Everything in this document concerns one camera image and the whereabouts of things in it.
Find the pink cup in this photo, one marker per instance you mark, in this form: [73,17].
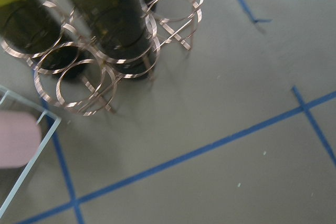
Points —
[20,138]

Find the copper wire bottle rack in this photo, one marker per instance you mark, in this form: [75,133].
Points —
[95,88]

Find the white wire cup rack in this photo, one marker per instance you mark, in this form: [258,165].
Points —
[12,178]

